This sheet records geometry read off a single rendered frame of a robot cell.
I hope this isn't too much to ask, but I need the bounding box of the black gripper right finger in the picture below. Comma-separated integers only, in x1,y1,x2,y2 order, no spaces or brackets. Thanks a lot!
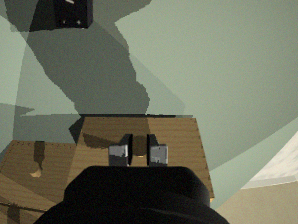
147,134,168,167

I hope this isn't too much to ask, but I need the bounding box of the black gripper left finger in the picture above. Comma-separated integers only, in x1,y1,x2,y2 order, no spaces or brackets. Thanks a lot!
108,134,133,167

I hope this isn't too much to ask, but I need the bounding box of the black 9v battery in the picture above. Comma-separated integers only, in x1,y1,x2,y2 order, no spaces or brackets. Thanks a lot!
53,0,93,29

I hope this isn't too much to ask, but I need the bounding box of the small wooden chest of drawers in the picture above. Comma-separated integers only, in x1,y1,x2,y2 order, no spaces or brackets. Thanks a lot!
0,140,77,217

